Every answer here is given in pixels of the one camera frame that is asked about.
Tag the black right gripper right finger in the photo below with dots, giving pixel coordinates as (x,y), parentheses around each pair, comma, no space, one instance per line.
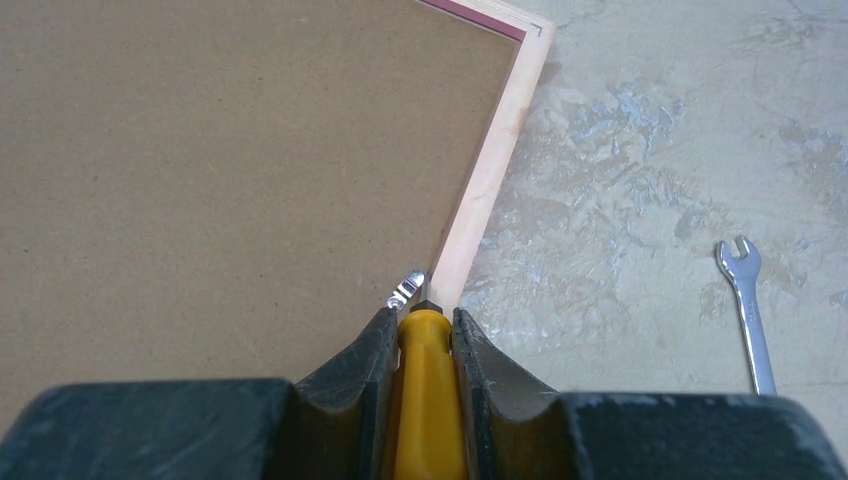
(518,427)

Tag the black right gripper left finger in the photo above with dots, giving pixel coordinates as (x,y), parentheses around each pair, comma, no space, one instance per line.
(330,425)

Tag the orange handled screwdriver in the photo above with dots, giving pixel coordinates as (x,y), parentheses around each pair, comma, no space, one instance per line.
(426,434)

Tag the pink photo frame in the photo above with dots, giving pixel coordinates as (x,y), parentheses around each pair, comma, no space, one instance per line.
(197,189)

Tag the silver wrench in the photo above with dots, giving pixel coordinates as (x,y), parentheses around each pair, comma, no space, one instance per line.
(741,271)

